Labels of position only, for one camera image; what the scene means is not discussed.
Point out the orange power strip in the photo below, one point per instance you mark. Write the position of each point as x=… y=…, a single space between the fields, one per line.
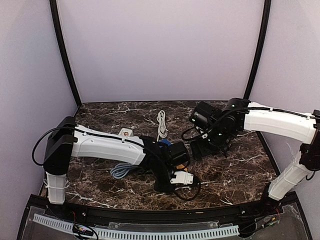
x=180 y=167

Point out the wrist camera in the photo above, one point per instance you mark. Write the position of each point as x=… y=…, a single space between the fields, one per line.
x=178 y=154
x=203 y=115

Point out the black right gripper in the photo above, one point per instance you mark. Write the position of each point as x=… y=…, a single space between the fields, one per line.
x=199 y=150

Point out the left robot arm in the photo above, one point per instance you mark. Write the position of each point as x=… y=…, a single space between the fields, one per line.
x=54 y=149

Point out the light blue slotted cable duct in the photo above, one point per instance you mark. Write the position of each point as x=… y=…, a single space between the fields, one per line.
x=133 y=232

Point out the white cube socket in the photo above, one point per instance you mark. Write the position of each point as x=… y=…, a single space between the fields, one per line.
x=125 y=132

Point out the black right frame post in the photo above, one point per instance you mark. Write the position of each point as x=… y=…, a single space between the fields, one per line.
x=259 y=48

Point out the dark blue cube socket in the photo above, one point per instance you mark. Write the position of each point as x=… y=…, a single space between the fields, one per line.
x=164 y=143

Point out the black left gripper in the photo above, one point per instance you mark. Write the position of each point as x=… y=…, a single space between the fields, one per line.
x=159 y=187

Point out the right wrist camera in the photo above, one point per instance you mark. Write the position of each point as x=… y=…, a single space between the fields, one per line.
x=203 y=115

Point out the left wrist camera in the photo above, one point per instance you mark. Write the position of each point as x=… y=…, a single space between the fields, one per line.
x=178 y=154

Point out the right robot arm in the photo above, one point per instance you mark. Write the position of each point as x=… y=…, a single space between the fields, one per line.
x=297 y=132

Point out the black front table rail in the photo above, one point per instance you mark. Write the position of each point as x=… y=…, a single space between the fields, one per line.
x=85 y=214

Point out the black left frame post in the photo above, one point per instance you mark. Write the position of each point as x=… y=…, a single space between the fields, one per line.
x=63 y=52

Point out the black frame post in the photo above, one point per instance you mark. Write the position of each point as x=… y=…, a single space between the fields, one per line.
x=63 y=52
x=259 y=48

